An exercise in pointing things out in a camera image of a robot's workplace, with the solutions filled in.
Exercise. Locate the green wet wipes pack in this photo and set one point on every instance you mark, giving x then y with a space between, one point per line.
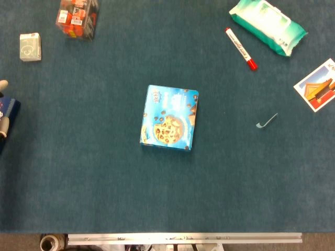
267 23

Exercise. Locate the blue cookie snack box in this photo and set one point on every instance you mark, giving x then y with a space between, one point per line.
168 117

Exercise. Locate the blue felt table cover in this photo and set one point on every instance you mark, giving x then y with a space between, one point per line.
104 183

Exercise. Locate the clear box with red contents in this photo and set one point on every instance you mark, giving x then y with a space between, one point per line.
77 18

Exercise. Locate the postcard with red palace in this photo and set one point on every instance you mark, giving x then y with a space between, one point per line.
316 89

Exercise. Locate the dark blue box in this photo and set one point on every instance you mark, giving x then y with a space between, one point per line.
13 109

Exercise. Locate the white marker with red cap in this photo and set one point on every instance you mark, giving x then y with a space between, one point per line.
240 48

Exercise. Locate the small pale green box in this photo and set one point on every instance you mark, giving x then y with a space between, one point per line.
30 47

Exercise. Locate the tape roll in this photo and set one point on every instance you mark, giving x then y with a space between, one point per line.
49 243

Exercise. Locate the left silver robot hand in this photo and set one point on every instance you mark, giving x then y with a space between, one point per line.
4 126

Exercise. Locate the aluminium table edge rail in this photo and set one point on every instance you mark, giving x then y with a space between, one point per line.
183 238

